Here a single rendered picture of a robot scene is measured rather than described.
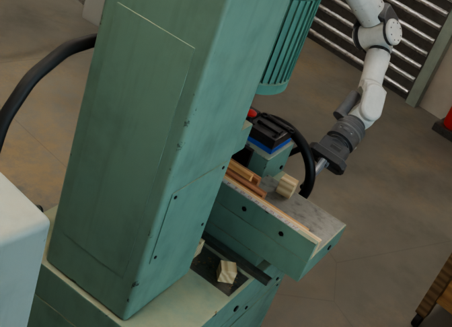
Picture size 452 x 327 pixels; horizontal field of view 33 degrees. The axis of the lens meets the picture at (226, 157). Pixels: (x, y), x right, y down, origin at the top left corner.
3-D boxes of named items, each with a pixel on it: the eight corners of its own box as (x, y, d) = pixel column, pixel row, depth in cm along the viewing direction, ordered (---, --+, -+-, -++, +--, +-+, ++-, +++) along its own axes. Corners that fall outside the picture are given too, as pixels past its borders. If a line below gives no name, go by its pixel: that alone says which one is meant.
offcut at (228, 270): (216, 270, 167) (220, 260, 165) (231, 273, 168) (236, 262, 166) (216, 281, 164) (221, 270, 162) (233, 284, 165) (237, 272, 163)
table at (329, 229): (354, 228, 189) (364, 210, 186) (298, 283, 165) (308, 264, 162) (169, 109, 209) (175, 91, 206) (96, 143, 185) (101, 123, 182)
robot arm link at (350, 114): (347, 149, 220) (368, 123, 225) (366, 139, 210) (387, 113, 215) (320, 122, 219) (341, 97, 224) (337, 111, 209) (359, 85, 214)
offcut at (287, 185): (293, 193, 182) (298, 180, 180) (288, 198, 180) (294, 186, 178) (280, 186, 183) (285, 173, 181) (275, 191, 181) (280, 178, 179)
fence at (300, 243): (310, 260, 163) (319, 241, 160) (306, 263, 162) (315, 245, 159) (106, 122, 183) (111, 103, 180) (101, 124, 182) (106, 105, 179)
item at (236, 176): (261, 207, 174) (267, 192, 171) (256, 210, 172) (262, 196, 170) (184, 156, 181) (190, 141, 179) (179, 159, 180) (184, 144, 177)
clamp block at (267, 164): (284, 171, 195) (296, 143, 190) (257, 190, 185) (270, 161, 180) (239, 142, 200) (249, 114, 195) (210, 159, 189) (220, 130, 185)
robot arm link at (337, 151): (339, 182, 212) (362, 153, 217) (346, 165, 204) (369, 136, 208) (303, 157, 215) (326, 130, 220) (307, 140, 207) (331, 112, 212)
